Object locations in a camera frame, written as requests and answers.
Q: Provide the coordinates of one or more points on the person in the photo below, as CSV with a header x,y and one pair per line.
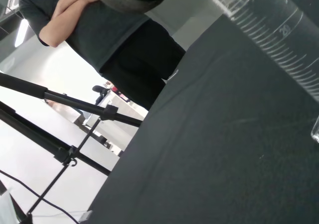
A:
x,y
112,34

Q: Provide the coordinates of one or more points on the clear cloth clip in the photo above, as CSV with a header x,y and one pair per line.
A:
x,y
173,75
86,215

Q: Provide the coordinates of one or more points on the black tripod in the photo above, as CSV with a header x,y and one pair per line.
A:
x,y
25,87

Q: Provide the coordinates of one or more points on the black bench cloth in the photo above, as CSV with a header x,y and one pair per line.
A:
x,y
211,146

